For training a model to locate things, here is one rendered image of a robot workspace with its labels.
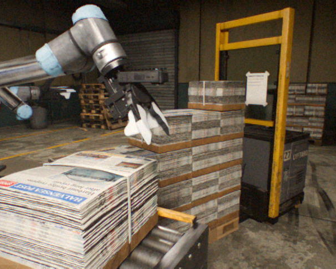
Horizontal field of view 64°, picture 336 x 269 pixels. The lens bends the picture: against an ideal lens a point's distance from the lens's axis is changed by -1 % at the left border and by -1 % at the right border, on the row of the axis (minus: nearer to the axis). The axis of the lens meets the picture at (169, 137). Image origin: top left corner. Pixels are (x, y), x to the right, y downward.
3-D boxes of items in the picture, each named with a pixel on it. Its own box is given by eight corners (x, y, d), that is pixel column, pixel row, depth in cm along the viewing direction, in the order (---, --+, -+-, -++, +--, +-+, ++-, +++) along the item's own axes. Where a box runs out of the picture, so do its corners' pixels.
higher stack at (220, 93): (185, 222, 252) (187, 80, 227) (207, 213, 270) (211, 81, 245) (217, 240, 222) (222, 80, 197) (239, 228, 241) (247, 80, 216)
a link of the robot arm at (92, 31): (77, 28, 70) (104, 10, 69) (96, 64, 70) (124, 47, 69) (61, 15, 62) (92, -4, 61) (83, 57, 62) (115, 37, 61)
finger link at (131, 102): (143, 126, 62) (135, 96, 65) (149, 123, 61) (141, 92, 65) (130, 121, 58) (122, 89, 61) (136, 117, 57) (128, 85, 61)
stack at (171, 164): (57, 276, 180) (46, 156, 164) (186, 222, 252) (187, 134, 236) (78, 313, 151) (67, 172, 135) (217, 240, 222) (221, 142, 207)
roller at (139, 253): (58, 226, 99) (57, 214, 98) (171, 268, 76) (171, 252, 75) (46, 232, 94) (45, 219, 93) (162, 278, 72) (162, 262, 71)
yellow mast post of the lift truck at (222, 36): (210, 193, 297) (215, 23, 263) (216, 190, 302) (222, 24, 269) (217, 195, 290) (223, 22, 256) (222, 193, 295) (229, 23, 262)
